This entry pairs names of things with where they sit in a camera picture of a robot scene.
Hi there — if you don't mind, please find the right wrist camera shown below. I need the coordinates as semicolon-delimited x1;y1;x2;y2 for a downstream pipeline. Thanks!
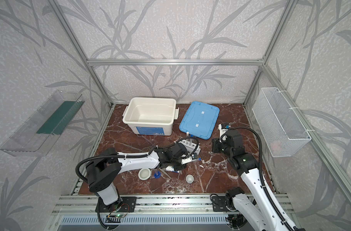
218;122;230;142

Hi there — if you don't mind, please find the white test tube rack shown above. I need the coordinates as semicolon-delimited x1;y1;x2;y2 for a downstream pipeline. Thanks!
179;139;201;156

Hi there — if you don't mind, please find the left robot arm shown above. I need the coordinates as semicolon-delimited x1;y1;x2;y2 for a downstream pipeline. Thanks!
75;136;201;206

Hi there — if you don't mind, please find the blue plastic bin lid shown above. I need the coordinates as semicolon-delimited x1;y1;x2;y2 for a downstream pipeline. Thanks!
179;101;220;140

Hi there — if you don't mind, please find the white plastic storage bin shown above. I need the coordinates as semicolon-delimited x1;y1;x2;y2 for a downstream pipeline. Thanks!
123;97;179;136

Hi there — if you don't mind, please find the white wire mesh basket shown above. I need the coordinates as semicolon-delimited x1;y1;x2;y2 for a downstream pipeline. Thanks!
252;88;312;157

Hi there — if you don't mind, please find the small white ceramic crucible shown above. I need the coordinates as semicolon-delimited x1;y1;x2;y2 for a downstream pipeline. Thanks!
186;175;194;184

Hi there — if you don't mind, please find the white gauze roll blue label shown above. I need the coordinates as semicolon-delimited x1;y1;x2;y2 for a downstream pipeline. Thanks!
165;166;175;172

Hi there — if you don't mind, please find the clear acrylic wall shelf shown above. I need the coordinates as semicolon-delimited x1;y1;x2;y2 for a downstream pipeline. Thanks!
0;90;85;157

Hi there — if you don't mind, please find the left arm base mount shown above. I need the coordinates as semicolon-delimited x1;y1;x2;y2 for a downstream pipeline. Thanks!
95;196;137;213

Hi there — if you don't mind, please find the aluminium front rail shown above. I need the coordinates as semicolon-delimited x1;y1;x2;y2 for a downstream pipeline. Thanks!
54;194;294;216

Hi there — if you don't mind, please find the blue base small flask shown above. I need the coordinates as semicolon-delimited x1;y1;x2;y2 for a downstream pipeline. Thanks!
154;171;161;179

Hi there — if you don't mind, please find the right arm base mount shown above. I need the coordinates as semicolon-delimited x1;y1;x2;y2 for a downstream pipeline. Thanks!
210;193;236;212

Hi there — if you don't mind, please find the large white ceramic dish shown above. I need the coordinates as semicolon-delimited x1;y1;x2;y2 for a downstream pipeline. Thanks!
138;168;151;181

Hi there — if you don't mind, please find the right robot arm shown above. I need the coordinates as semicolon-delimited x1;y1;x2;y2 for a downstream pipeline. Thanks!
212;123;300;231

